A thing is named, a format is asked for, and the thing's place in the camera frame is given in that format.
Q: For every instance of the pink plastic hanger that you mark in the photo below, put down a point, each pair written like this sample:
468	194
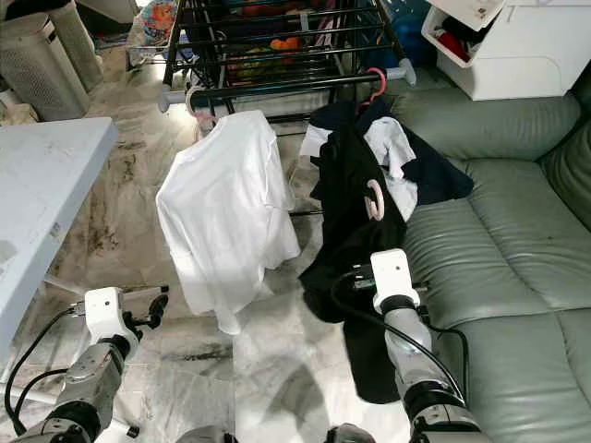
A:
380	201
201	118
381	85

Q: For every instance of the navy jersey white sleeves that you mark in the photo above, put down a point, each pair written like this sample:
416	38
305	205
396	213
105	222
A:
392	148

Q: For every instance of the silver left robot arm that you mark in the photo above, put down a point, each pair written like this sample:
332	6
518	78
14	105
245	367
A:
92	388

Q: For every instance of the robot left leg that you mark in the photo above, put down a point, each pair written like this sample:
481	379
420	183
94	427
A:
203	436

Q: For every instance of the robot leg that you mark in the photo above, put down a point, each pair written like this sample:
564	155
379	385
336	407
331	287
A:
351	436
203	436

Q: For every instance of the white shirt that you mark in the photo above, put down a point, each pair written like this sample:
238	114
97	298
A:
222	212

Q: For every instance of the grey green leather sofa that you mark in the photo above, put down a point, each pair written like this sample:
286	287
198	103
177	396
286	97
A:
499	258

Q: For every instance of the robot right leg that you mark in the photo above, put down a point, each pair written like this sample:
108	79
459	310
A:
351	436

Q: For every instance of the black metal drying rack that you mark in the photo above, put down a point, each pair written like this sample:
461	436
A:
286	86

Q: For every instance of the red item in cabinet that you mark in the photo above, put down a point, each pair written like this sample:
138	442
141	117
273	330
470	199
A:
452	46

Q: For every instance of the white air purifier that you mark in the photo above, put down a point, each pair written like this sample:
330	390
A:
42	74

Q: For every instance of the white storage cabinet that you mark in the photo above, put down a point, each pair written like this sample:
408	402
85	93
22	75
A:
517	55

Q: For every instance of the tall grey air purifier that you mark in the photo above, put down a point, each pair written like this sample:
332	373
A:
83	41

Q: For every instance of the colourful baby bouncer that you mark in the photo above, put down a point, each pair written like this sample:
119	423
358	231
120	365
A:
157	23

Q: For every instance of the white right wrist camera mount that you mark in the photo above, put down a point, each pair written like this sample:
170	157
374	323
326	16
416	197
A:
392	272

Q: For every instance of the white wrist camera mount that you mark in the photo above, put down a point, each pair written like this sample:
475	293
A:
106	314
392	272

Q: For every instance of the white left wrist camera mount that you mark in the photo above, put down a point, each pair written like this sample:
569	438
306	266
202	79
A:
106	314

